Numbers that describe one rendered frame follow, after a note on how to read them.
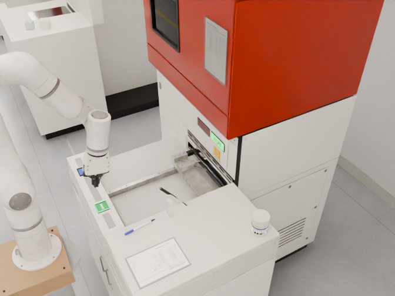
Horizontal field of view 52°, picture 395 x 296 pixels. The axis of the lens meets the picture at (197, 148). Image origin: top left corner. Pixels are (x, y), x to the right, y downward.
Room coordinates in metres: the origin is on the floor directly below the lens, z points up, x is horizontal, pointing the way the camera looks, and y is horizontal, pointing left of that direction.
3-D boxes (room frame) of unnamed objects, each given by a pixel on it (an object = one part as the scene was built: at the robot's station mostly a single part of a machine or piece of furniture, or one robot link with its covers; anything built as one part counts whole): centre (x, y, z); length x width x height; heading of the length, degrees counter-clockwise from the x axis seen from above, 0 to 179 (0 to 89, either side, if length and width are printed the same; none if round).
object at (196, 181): (1.44, 0.02, 0.87); 0.36 x 0.08 x 0.03; 29
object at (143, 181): (1.48, 0.24, 0.84); 0.50 x 0.02 x 0.03; 119
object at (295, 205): (1.84, -0.27, 0.41); 0.82 x 0.71 x 0.82; 29
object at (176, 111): (1.68, 0.02, 1.02); 0.82 x 0.03 x 0.40; 29
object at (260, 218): (1.04, -0.25, 1.01); 0.07 x 0.07 x 0.10
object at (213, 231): (1.02, 0.02, 0.89); 0.62 x 0.35 x 0.14; 119
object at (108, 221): (1.28, 0.47, 0.89); 0.55 x 0.09 x 0.14; 29
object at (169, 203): (1.13, 0.10, 1.03); 0.06 x 0.04 x 0.13; 119
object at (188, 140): (1.52, -0.05, 0.89); 0.44 x 0.02 x 0.10; 29
